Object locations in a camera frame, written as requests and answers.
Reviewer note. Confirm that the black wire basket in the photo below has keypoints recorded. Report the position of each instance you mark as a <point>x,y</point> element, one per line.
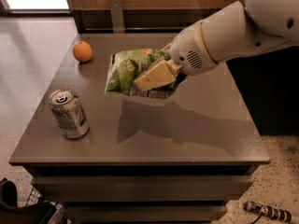
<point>35,211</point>

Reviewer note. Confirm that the grey drawer cabinet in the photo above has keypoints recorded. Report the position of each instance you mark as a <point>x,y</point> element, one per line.
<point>203,129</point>

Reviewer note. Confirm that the black and white striped tool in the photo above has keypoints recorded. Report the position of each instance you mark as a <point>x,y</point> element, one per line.
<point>267,211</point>

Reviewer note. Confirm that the upper cabinet drawer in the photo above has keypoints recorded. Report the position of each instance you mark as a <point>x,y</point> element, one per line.
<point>75,189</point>

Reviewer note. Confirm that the green jalapeno chip bag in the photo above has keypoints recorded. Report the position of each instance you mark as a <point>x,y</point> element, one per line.
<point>125,66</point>

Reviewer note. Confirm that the left metal wall bracket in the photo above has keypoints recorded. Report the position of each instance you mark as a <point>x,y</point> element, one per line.
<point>116,13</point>

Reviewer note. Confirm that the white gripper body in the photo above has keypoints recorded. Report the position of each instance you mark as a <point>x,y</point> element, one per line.
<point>190,51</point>

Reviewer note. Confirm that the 7up soda can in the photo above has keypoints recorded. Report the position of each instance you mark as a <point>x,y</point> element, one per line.
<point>68,111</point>

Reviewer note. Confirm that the cabinet drawer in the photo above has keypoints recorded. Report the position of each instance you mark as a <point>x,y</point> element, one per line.
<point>144,214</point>
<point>75,189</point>

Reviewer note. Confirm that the orange fruit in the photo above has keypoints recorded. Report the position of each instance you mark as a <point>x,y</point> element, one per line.
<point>82,51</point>

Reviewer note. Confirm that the lower cabinet drawer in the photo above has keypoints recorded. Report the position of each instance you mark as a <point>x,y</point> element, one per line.
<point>144,214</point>

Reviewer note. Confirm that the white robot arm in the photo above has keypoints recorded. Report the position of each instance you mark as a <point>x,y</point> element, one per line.
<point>245,29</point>

